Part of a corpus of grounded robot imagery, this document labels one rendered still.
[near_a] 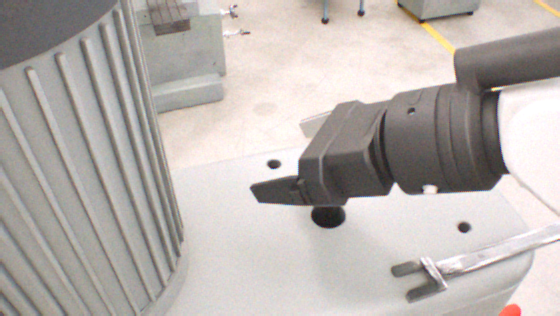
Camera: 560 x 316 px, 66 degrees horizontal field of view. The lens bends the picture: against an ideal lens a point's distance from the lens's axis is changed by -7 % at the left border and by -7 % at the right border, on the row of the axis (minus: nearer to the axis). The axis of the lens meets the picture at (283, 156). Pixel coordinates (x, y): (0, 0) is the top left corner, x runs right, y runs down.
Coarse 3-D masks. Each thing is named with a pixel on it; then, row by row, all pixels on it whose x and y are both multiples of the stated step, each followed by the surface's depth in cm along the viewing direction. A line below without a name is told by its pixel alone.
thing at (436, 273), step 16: (512, 240) 46; (528, 240) 46; (544, 240) 46; (464, 256) 44; (480, 256) 44; (496, 256) 44; (512, 256) 45; (400, 272) 43; (432, 272) 43; (448, 272) 43; (464, 272) 43; (416, 288) 42; (432, 288) 42
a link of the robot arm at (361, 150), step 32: (416, 96) 35; (320, 128) 42; (352, 128) 40; (384, 128) 38; (416, 128) 34; (320, 160) 38; (352, 160) 37; (384, 160) 37; (416, 160) 34; (320, 192) 38; (352, 192) 39; (384, 192) 38; (416, 192) 36; (448, 192) 35
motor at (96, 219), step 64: (0, 0) 18; (64, 0) 21; (128, 0) 27; (0, 64) 20; (64, 64) 22; (128, 64) 28; (0, 128) 22; (64, 128) 24; (128, 128) 29; (0, 192) 24; (64, 192) 26; (128, 192) 31; (0, 256) 27; (64, 256) 29; (128, 256) 33
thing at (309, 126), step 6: (318, 114) 49; (324, 114) 48; (306, 120) 49; (312, 120) 49; (318, 120) 48; (324, 120) 48; (300, 126) 50; (306, 126) 50; (312, 126) 49; (318, 126) 49; (306, 132) 50; (312, 132) 50
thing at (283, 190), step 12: (264, 180) 43; (276, 180) 41; (288, 180) 40; (252, 192) 43; (264, 192) 42; (276, 192) 42; (288, 192) 41; (300, 192) 39; (288, 204) 42; (300, 204) 40
